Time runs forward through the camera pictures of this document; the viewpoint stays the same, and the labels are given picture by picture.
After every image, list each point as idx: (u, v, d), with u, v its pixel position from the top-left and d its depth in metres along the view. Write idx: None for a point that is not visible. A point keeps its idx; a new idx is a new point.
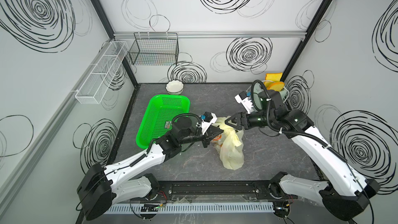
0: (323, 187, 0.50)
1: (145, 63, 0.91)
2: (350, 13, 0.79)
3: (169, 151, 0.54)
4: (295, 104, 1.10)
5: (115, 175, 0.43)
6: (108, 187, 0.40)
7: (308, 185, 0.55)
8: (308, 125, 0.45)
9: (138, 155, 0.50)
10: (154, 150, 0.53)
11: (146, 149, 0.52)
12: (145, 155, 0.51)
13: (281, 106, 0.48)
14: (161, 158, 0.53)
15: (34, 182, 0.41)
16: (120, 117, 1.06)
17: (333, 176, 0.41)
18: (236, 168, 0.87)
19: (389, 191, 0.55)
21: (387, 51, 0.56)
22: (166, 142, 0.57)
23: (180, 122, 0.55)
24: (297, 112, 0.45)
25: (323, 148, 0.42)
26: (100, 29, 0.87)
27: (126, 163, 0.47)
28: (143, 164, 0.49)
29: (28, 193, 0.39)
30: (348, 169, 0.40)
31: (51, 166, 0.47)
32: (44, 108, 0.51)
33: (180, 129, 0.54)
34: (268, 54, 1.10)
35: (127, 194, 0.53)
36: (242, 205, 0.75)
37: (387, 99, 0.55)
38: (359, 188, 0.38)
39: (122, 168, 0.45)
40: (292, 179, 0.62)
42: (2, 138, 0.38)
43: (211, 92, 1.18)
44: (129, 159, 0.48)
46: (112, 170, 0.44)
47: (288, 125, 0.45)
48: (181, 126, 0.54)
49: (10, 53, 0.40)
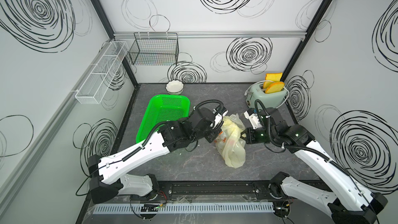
0: (332, 201, 0.49)
1: (146, 63, 0.91)
2: (350, 13, 0.79)
3: (174, 142, 0.43)
4: (295, 104, 1.10)
5: (107, 170, 0.39)
6: (98, 182, 0.38)
7: (315, 195, 0.53)
8: (310, 139, 0.47)
9: (135, 146, 0.43)
10: (153, 141, 0.44)
11: (142, 141, 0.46)
12: (140, 148, 0.43)
13: (282, 121, 0.52)
14: (164, 149, 0.43)
15: (34, 182, 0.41)
16: (120, 117, 1.06)
17: (339, 191, 0.41)
18: (237, 166, 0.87)
19: (389, 191, 0.55)
21: (387, 50, 0.56)
22: (171, 130, 0.46)
23: (203, 111, 0.47)
24: (297, 127, 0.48)
25: (326, 162, 0.43)
26: (100, 29, 0.88)
27: (120, 157, 0.41)
28: (138, 158, 0.41)
29: (28, 192, 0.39)
30: (352, 182, 0.40)
31: (52, 166, 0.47)
32: (44, 108, 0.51)
33: (203, 118, 0.46)
34: (268, 54, 1.10)
35: (131, 187, 0.53)
36: (242, 205, 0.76)
37: (388, 99, 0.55)
38: (365, 202, 0.38)
39: (115, 163, 0.40)
40: (295, 183, 0.62)
42: (3, 139, 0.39)
43: (211, 92, 1.18)
44: (124, 152, 0.42)
46: (104, 165, 0.40)
47: (290, 140, 0.47)
48: (204, 115, 0.45)
49: (11, 52, 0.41)
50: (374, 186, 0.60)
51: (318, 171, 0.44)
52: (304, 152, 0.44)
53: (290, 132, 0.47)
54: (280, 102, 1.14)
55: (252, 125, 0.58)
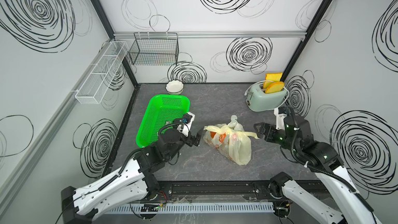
0: (338, 222, 0.47)
1: (146, 64, 0.91)
2: (350, 13, 0.79)
3: (148, 168, 0.49)
4: (295, 104, 1.10)
5: (83, 200, 0.41)
6: (73, 215, 0.40)
7: (318, 209, 0.52)
8: (337, 164, 0.42)
9: (111, 175, 0.46)
10: (129, 168, 0.48)
11: (118, 168, 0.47)
12: (116, 177, 0.46)
13: (309, 136, 0.45)
14: (140, 175, 0.48)
15: (39, 183, 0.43)
16: (120, 116, 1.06)
17: (355, 223, 0.39)
18: (246, 162, 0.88)
19: (389, 191, 0.55)
21: (387, 51, 0.56)
22: (147, 156, 0.51)
23: (166, 134, 0.50)
24: (326, 146, 0.45)
25: (351, 193, 0.39)
26: (100, 29, 0.87)
27: (97, 186, 0.44)
28: (113, 185, 0.45)
29: (31, 194, 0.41)
30: (371, 218, 0.38)
31: (56, 168, 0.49)
32: (43, 109, 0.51)
33: (165, 143, 0.48)
34: (268, 54, 1.10)
35: (114, 204, 0.53)
36: (241, 205, 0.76)
37: (388, 99, 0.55)
38: None
39: (91, 192, 0.43)
40: (298, 190, 0.61)
42: (2, 139, 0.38)
43: (211, 92, 1.18)
44: (101, 180, 0.45)
46: (80, 196, 0.42)
47: (315, 160, 0.43)
48: (167, 139, 0.49)
49: (10, 52, 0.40)
50: (374, 186, 0.60)
51: (337, 196, 0.42)
52: (331, 178, 0.41)
53: (318, 151, 0.44)
54: (280, 102, 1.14)
55: (276, 124, 0.58)
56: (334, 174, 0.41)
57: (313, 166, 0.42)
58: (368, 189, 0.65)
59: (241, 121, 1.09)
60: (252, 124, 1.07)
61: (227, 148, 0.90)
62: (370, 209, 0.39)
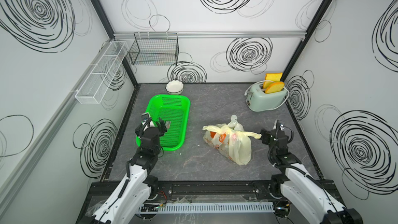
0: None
1: (146, 63, 0.91)
2: (350, 13, 0.79)
3: (148, 165, 0.58)
4: (295, 104, 1.10)
5: (109, 213, 0.43)
6: None
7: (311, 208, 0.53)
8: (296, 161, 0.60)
9: (119, 185, 0.50)
10: (134, 170, 0.54)
11: (127, 172, 0.54)
12: (128, 180, 0.51)
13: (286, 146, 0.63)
14: (144, 174, 0.56)
15: (48, 188, 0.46)
16: (120, 116, 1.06)
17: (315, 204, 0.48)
18: (246, 162, 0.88)
19: (389, 191, 0.55)
21: (387, 51, 0.56)
22: (141, 158, 0.59)
23: (146, 132, 0.60)
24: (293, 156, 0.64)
25: (304, 177, 0.54)
26: (100, 29, 0.87)
27: (114, 196, 0.46)
28: (130, 189, 0.50)
29: (41, 198, 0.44)
30: (324, 194, 0.48)
31: (66, 175, 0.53)
32: (43, 109, 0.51)
33: (152, 138, 0.59)
34: (268, 54, 1.10)
35: (128, 215, 0.52)
36: (240, 205, 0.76)
37: (389, 99, 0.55)
38: (332, 209, 0.44)
39: (112, 204, 0.45)
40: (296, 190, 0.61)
42: (2, 138, 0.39)
43: (211, 92, 1.18)
44: (114, 193, 0.48)
46: (103, 212, 0.43)
47: (280, 161, 0.62)
48: (150, 134, 0.59)
49: (10, 52, 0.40)
50: (374, 186, 0.60)
51: (300, 186, 0.54)
52: (289, 169, 0.58)
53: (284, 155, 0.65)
54: (280, 102, 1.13)
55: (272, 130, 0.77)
56: (289, 165, 0.59)
57: (279, 164, 0.61)
58: (368, 190, 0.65)
59: (241, 121, 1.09)
60: (252, 124, 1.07)
61: (227, 148, 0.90)
62: (320, 185, 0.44)
